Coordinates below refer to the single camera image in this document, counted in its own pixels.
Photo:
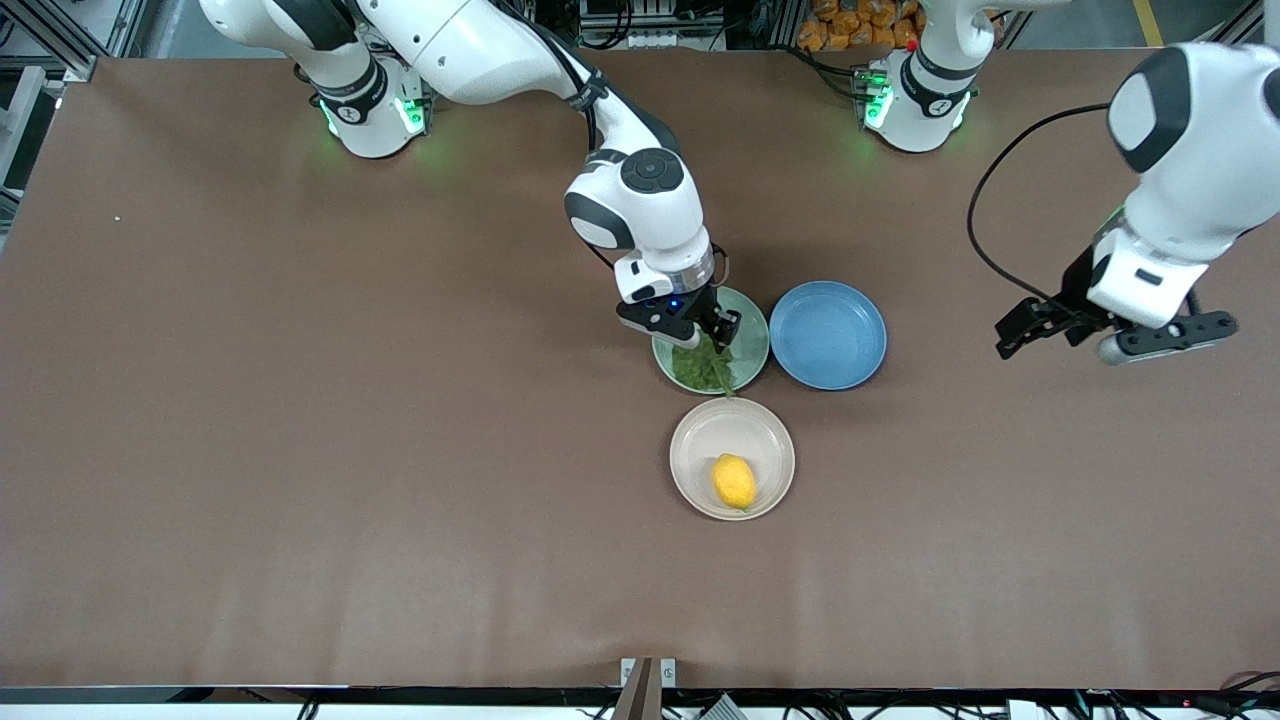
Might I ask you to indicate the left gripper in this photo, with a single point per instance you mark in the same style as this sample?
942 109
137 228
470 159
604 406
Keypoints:
1077 281

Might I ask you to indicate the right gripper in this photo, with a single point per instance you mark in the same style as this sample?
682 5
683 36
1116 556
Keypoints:
712 311

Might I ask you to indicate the green lettuce leaf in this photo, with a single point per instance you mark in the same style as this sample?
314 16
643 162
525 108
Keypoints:
705 368

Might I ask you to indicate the yellow lemon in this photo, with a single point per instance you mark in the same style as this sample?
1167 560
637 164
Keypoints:
734 481

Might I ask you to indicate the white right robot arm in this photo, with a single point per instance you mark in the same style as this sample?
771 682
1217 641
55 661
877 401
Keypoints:
480 50

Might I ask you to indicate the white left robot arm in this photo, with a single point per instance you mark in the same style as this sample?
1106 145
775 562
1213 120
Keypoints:
1210 140

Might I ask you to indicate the light green plate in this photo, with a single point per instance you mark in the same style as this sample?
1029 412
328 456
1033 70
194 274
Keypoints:
750 345

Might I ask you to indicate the blue plate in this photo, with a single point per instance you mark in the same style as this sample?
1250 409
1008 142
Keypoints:
828 335

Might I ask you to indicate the beige plate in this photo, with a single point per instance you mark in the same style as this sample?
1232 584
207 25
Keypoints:
700 450

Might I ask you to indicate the metal table edge bracket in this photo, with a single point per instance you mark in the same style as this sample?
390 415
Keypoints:
648 673

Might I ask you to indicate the aluminium frame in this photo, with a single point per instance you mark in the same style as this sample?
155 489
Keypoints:
50 30

